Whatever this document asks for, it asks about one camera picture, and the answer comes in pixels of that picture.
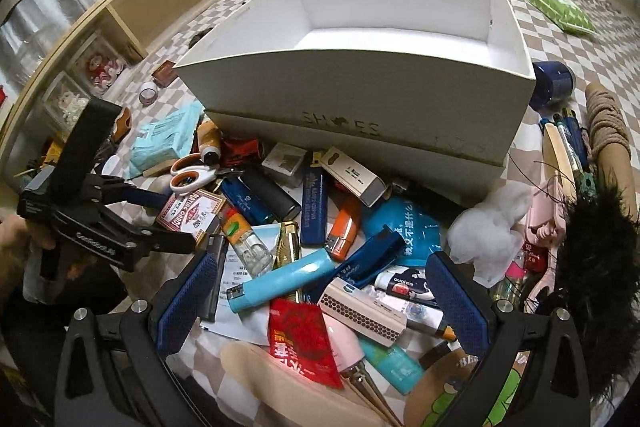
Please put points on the person's left hand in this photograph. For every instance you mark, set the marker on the person's left hand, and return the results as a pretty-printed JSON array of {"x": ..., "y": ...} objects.
[{"x": 17, "y": 232}]

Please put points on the teal wipes pack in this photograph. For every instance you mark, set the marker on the teal wipes pack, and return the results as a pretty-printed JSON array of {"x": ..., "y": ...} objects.
[{"x": 165, "y": 137}]

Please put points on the white fluffy pompom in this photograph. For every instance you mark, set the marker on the white fluffy pompom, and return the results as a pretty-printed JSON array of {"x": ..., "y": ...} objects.
[{"x": 485, "y": 232}]

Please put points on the light blue lighter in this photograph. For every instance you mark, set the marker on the light blue lighter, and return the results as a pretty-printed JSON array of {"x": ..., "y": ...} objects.
[{"x": 285, "y": 282}]

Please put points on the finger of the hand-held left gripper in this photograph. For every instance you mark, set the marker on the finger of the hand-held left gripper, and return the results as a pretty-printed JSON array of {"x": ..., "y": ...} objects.
[
  {"x": 170, "y": 241},
  {"x": 147, "y": 200}
]

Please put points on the paper receipt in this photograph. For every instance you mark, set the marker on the paper receipt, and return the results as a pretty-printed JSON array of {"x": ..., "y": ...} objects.
[{"x": 240, "y": 322}]

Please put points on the black feather duster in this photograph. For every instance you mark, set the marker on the black feather duster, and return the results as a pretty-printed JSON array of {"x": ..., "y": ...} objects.
[{"x": 600, "y": 282}]

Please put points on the cream wooden stick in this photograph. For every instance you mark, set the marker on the cream wooden stick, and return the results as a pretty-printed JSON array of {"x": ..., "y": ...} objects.
[{"x": 557, "y": 152}]

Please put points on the navy long box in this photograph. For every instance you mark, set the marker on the navy long box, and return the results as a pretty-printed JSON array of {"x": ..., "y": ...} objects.
[{"x": 365, "y": 257}]

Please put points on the beige pad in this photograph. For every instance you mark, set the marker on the beige pad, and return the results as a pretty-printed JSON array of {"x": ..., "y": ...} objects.
[{"x": 255, "y": 382}]

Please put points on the gold tube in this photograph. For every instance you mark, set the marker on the gold tube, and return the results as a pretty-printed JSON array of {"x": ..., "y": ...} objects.
[{"x": 287, "y": 244}]

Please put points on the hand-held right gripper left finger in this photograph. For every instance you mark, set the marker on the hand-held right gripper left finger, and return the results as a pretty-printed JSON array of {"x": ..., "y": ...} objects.
[{"x": 187, "y": 302}]

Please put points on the clear display box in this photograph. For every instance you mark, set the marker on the clear display box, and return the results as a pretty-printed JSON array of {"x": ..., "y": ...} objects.
[
  {"x": 67, "y": 104},
  {"x": 102, "y": 64}
]

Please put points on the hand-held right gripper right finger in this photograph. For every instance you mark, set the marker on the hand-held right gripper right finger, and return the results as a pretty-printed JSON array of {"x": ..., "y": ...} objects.
[{"x": 460, "y": 307}]

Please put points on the blue pen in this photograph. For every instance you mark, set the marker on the blue pen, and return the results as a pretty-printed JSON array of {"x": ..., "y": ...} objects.
[{"x": 575, "y": 134}]

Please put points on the red playing card box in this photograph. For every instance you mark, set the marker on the red playing card box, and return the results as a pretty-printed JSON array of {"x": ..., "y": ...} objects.
[{"x": 187, "y": 212}]

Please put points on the white shoe box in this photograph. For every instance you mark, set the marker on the white shoe box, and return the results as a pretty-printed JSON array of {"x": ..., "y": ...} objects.
[{"x": 350, "y": 107}]

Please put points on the orange lighter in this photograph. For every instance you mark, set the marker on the orange lighter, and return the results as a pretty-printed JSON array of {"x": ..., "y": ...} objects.
[{"x": 342, "y": 229}]

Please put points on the orange tube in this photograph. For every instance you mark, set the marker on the orange tube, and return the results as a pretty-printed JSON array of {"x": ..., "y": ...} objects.
[{"x": 209, "y": 139}]

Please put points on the green patterned wipes pack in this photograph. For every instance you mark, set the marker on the green patterned wipes pack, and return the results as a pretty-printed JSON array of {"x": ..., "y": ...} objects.
[{"x": 557, "y": 9}]

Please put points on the honeycomb print box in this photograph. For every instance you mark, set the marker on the honeycomb print box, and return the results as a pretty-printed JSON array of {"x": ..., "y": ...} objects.
[{"x": 360, "y": 312}]

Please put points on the brown leather holder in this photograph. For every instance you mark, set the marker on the brown leather holder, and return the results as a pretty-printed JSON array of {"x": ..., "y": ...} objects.
[{"x": 122, "y": 124}]

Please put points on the dark blue printed lighter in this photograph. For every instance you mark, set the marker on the dark blue printed lighter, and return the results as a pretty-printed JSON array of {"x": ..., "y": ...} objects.
[{"x": 314, "y": 207}]

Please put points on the red foil packet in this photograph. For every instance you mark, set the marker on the red foil packet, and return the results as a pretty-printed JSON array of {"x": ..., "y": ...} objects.
[{"x": 300, "y": 342}]

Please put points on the cream small carton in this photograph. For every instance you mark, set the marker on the cream small carton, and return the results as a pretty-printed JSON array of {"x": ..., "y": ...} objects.
[{"x": 352, "y": 177}]

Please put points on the round cartoon hand fan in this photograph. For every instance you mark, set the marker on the round cartoon hand fan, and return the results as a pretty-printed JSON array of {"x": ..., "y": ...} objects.
[{"x": 445, "y": 392}]

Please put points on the checkered bed sheet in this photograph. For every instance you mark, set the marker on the checkered bed sheet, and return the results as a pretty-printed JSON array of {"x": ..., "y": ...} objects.
[{"x": 575, "y": 52}]

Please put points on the clear tape roll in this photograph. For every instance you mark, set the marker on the clear tape roll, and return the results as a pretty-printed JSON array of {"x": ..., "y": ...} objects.
[{"x": 149, "y": 94}]

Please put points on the white printed tube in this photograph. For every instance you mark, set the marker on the white printed tube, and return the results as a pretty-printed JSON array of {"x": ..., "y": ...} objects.
[{"x": 410, "y": 297}]

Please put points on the beige small box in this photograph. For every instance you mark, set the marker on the beige small box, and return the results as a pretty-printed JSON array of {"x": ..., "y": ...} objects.
[{"x": 284, "y": 163}]

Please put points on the black rounded case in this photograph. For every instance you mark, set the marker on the black rounded case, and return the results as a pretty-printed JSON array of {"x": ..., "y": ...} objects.
[{"x": 272, "y": 194}]

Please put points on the blue jar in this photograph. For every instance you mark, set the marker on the blue jar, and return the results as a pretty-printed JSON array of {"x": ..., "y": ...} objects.
[{"x": 555, "y": 82}]

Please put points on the dark red small box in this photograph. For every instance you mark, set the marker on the dark red small box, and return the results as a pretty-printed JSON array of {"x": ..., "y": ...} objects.
[{"x": 165, "y": 74}]

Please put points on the black rectangular case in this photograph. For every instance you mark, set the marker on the black rectangular case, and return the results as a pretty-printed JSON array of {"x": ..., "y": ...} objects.
[{"x": 217, "y": 277}]

